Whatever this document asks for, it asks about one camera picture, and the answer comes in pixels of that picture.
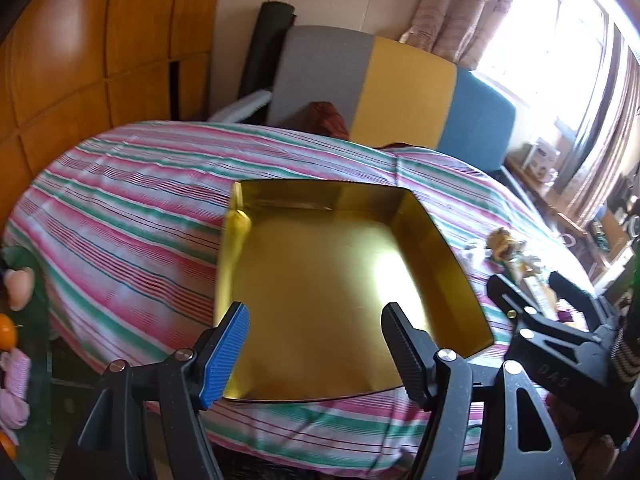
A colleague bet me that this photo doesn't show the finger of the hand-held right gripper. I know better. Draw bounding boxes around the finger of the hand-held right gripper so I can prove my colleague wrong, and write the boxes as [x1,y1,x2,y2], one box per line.
[548,270,622,332]
[486,274,622,405]

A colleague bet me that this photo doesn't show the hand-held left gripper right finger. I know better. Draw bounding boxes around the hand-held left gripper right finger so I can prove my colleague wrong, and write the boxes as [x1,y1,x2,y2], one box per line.
[381,302,576,480]

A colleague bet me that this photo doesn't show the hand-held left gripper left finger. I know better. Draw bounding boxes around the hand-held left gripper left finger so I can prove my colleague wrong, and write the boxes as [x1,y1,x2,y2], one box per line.
[55,302,251,480]

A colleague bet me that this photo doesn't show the maroon box with gold inside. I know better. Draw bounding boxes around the maroon box with gold inside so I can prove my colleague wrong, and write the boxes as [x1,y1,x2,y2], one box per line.
[212,178,496,403]

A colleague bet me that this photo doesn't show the wooden desk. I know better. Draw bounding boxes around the wooden desk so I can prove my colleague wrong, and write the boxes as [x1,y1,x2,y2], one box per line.
[500,160,636,291]

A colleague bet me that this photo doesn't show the white cardboard box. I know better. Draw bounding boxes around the white cardboard box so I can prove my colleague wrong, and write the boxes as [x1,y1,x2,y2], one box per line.
[522,137,561,181]

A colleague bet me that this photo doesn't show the brown striped curtain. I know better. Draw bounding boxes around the brown striped curtain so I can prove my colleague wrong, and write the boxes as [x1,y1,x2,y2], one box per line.
[550,25,640,231]

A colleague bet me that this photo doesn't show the pink green striped tablecloth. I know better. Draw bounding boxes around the pink green striped tablecloth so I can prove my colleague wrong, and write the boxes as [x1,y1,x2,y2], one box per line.
[2,120,601,476]

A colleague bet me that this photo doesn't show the pink knitted cloth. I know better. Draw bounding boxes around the pink knitted cloth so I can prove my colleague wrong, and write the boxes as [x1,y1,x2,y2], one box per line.
[0,350,33,431]

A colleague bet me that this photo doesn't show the peach shaped toy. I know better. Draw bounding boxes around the peach shaped toy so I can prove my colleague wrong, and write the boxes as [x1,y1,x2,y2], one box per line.
[2,267,37,311]

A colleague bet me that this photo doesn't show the grey yellow blue sofa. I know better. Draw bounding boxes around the grey yellow blue sofa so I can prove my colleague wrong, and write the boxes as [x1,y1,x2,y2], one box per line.
[265,25,517,173]

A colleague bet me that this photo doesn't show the bright window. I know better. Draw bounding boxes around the bright window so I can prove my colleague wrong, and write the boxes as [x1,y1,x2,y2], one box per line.
[475,0,616,126]

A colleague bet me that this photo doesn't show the dark red cloth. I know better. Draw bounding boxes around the dark red cloth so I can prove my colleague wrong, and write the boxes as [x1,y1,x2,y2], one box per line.
[307,101,351,141]

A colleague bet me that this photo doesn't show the pale floral curtain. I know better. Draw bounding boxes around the pale floral curtain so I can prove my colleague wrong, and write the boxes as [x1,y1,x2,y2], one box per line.
[400,0,531,68]

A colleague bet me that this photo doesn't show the black rolled mat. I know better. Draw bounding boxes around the black rolled mat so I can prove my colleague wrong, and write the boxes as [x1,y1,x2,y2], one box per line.
[239,1,296,103]

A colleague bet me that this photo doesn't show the wooden wardrobe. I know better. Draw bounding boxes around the wooden wardrobe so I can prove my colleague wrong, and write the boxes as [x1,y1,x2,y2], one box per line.
[0,0,226,221]

